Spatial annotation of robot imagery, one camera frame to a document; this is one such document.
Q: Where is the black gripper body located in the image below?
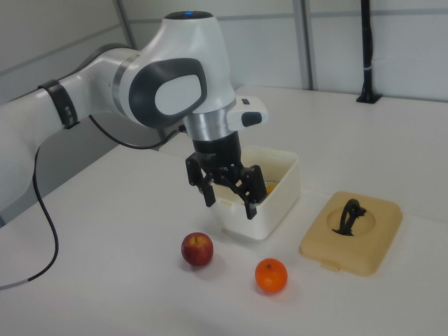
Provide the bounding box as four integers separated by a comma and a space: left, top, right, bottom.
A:
190, 131, 246, 187

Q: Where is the orange fruit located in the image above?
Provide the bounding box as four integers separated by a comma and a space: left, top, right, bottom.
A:
254, 258, 288, 293

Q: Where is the cream plastic container box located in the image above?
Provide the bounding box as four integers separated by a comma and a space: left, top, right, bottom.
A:
211, 146, 302, 242

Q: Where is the tan plastic container lid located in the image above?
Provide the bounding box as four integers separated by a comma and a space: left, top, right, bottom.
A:
299, 190, 403, 277

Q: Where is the red apple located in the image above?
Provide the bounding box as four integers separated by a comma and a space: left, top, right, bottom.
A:
181, 232, 214, 267

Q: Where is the black pole stand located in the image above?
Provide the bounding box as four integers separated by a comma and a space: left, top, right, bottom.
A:
356, 0, 382, 104

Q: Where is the black lid handle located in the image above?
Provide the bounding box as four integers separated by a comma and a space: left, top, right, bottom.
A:
331, 198, 367, 238

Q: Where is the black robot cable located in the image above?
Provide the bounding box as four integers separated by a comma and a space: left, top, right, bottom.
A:
0, 113, 186, 291

